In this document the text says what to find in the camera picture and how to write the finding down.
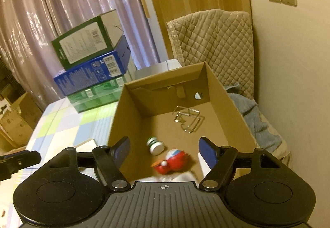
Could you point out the green drink carton pack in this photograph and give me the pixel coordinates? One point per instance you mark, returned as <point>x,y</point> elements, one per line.
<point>95,96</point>

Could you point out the checkered bedsheet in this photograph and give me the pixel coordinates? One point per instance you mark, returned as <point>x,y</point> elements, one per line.
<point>64,125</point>

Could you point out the blue carton box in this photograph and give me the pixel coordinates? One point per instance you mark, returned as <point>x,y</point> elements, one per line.
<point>87,73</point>

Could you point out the dark green carton box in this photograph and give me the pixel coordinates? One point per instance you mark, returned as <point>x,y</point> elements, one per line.
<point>82,42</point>

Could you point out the red round toy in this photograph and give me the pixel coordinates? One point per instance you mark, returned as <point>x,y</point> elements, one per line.
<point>171,162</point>

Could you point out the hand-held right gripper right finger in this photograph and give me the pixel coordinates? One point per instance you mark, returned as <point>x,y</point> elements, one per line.
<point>207,152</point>

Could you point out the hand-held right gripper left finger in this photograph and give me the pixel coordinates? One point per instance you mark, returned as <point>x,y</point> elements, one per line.
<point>121,149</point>

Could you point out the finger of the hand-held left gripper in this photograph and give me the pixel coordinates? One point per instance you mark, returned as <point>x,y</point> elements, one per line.
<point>23,159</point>

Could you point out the small green white bottle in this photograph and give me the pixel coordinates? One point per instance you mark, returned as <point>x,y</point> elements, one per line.
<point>154,145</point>

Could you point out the blue towel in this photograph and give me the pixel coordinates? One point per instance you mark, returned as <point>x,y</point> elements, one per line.
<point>255,117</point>

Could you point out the beige quilted cushion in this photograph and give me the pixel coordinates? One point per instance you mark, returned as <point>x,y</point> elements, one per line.
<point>214,45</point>

